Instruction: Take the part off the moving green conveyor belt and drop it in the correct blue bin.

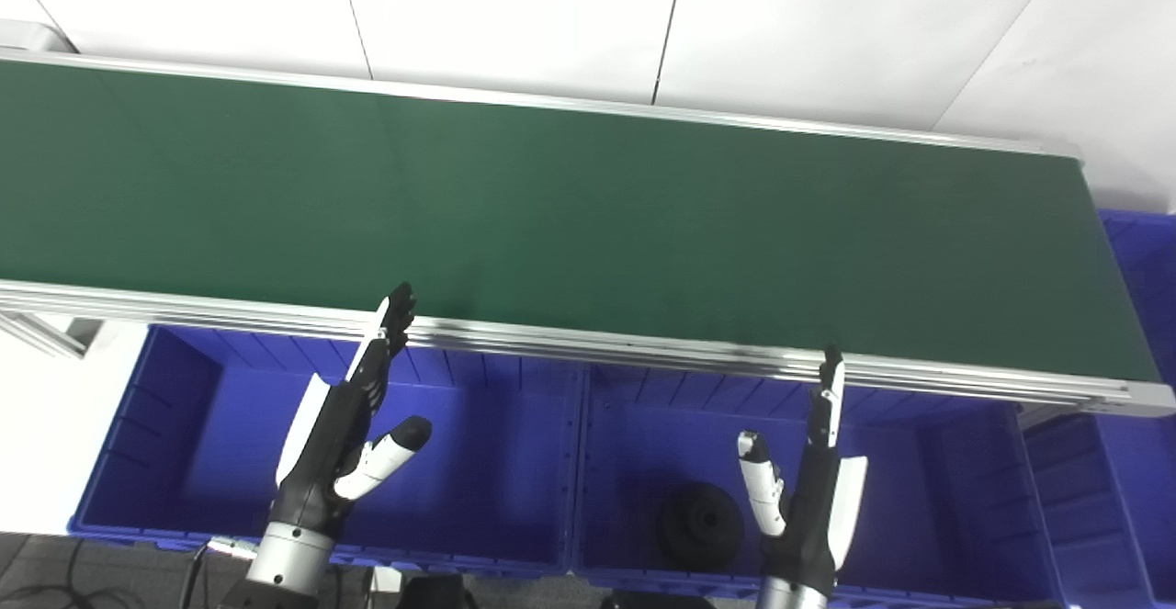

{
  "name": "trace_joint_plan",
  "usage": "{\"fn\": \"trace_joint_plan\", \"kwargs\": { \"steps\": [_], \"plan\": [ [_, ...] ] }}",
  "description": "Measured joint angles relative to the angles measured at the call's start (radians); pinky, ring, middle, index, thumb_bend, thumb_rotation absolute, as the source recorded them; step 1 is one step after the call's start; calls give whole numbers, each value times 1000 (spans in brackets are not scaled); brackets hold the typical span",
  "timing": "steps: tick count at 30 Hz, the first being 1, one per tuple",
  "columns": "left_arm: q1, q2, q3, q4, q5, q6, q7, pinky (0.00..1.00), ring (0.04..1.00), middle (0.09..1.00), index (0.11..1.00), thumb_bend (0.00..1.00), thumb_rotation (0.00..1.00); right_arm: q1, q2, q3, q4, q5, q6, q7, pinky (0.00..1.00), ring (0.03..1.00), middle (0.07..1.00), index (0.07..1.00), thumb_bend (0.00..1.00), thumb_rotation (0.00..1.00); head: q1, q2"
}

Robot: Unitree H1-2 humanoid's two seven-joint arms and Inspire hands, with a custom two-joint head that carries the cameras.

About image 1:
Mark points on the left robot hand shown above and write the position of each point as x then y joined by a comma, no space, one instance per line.
317,471

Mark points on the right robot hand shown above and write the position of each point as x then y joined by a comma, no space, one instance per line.
813,526

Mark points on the black round machine part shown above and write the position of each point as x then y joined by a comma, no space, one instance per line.
703,526

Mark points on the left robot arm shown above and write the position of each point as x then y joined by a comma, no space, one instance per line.
289,563

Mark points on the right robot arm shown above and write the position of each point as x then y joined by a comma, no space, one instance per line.
790,595

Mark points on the blue plastic bin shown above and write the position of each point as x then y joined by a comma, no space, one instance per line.
184,444
1139,462
937,499

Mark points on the green conveyor belt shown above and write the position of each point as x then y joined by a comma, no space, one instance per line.
588,223
597,344

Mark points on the aluminium conveyor leg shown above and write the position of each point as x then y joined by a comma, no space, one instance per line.
55,333

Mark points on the black robot torso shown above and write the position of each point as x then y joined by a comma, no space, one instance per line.
432,595

